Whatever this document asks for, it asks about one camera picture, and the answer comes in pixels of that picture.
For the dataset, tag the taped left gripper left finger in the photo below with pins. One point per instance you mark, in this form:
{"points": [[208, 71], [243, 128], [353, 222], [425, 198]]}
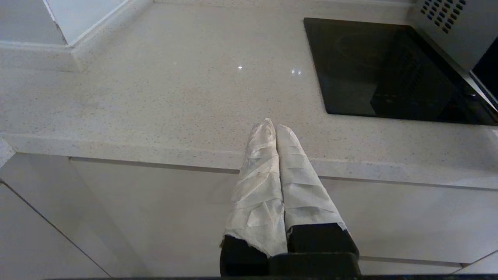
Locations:
{"points": [[256, 202]]}

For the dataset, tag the white wide cabinet front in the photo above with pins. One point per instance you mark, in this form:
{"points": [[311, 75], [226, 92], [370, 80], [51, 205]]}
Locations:
{"points": [[155, 214]]}

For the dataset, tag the white low drawer front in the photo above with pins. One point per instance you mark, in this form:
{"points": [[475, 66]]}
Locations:
{"points": [[408, 268]]}

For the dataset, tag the silver black microwave oven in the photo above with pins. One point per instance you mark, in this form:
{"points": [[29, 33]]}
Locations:
{"points": [[455, 31]]}

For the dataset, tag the white cabinet corner panel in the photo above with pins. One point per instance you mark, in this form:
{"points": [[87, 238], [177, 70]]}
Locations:
{"points": [[78, 217]]}

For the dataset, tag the black glass induction cooktop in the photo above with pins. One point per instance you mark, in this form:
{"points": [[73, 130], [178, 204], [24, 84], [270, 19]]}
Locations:
{"points": [[369, 70]]}

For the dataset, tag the white cabinet door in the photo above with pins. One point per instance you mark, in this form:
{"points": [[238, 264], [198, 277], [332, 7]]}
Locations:
{"points": [[23, 249]]}

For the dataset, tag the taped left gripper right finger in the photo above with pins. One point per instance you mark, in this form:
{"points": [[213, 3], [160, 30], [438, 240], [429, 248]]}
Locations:
{"points": [[307, 202]]}

